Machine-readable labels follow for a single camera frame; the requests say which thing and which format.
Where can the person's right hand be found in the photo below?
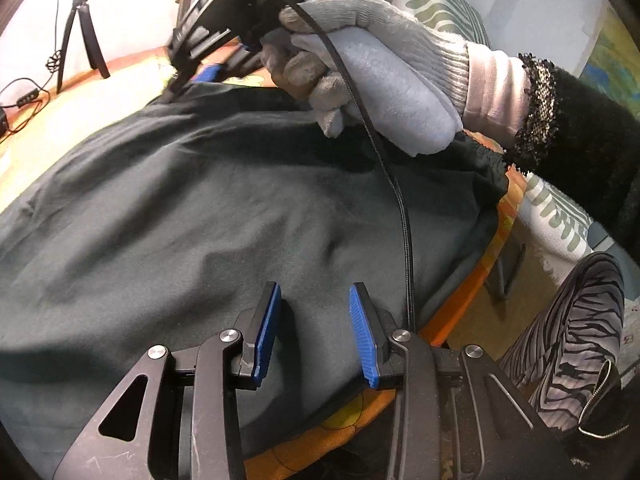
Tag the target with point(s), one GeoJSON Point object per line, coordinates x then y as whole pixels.
{"type": "Point", "coordinates": [390, 75]}

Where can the small black tripod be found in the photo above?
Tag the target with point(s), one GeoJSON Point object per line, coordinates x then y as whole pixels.
{"type": "Point", "coordinates": [95, 50]}

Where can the dark green pants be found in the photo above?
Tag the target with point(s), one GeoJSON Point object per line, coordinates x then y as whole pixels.
{"type": "Point", "coordinates": [200, 210]}

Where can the green striped white cushion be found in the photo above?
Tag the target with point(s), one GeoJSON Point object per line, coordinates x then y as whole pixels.
{"type": "Point", "coordinates": [435, 5]}

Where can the wall painting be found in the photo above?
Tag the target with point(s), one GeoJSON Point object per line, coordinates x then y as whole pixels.
{"type": "Point", "coordinates": [615, 55]}

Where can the orange floral tablecloth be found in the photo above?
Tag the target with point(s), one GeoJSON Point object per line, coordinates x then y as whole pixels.
{"type": "Point", "coordinates": [310, 442]}

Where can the person's right forearm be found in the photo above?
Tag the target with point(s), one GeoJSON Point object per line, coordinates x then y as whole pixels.
{"type": "Point", "coordinates": [590, 125]}

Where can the person's zebra patterned leg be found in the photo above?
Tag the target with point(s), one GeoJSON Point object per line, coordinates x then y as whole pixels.
{"type": "Point", "coordinates": [575, 340]}

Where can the black zip jacket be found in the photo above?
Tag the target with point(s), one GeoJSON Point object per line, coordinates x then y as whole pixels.
{"type": "Point", "coordinates": [615, 440]}

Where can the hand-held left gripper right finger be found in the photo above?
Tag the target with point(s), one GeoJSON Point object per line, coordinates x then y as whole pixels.
{"type": "Point", "coordinates": [362, 335]}

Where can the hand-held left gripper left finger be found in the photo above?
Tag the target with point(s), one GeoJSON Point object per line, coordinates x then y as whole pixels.
{"type": "Point", "coordinates": [265, 335]}

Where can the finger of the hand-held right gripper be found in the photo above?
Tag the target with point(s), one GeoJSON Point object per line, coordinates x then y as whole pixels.
{"type": "Point", "coordinates": [207, 73]}

